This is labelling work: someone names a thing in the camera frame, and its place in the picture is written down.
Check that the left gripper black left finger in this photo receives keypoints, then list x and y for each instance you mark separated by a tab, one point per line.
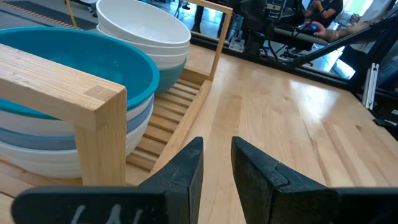
124	205

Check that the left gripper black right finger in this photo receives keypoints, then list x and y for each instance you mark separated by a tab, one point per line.
295	205

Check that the small grey-blue bowl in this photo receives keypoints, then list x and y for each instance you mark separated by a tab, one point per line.
46	142

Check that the white ceramic bowl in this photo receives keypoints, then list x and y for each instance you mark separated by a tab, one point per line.
174	61
46	127
46	163
168	50
140	21

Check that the large teal bowl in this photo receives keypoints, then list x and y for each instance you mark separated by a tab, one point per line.
77	53

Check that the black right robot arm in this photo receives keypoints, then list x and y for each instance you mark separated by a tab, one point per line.
258	18

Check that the wooden slatted shelf rack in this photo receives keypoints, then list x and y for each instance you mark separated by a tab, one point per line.
102	124

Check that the dark green bowl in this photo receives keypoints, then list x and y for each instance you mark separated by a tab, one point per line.
169	79

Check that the person's hand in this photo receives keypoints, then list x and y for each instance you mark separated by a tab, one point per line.
320	31

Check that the blue computer mouse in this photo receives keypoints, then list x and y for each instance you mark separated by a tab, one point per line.
314	28

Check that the person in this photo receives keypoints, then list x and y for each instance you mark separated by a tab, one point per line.
329	7
345	32

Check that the silver aluminium bracket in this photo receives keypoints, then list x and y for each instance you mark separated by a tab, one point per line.
370	87

